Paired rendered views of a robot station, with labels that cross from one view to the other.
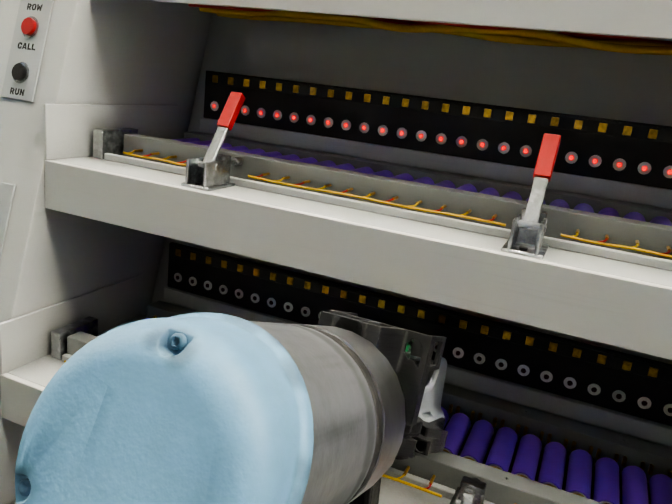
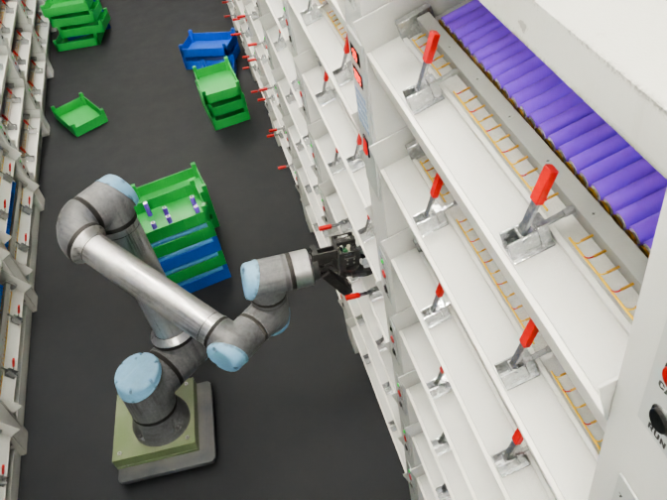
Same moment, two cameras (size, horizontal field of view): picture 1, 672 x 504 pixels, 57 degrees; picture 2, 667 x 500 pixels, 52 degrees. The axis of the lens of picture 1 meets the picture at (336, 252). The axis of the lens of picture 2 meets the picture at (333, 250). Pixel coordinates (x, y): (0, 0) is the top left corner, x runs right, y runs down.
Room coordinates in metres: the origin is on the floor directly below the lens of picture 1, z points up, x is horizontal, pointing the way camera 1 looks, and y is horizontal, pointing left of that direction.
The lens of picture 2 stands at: (-0.17, -1.08, 2.02)
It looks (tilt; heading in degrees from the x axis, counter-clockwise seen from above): 44 degrees down; 62
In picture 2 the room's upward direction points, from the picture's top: 11 degrees counter-clockwise
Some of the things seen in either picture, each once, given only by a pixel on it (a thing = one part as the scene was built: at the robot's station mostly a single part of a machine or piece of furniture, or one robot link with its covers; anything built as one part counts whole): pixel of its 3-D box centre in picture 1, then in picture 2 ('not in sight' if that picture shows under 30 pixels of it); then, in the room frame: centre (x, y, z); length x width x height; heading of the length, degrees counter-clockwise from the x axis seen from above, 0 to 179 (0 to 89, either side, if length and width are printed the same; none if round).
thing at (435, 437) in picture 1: (411, 429); (361, 267); (0.44, -0.08, 0.82); 0.09 x 0.05 x 0.02; 151
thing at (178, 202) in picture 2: not in sight; (165, 211); (0.30, 1.08, 0.36); 0.30 x 0.20 x 0.08; 167
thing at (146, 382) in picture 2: not in sight; (146, 385); (-0.11, 0.43, 0.29); 0.17 x 0.15 x 0.18; 20
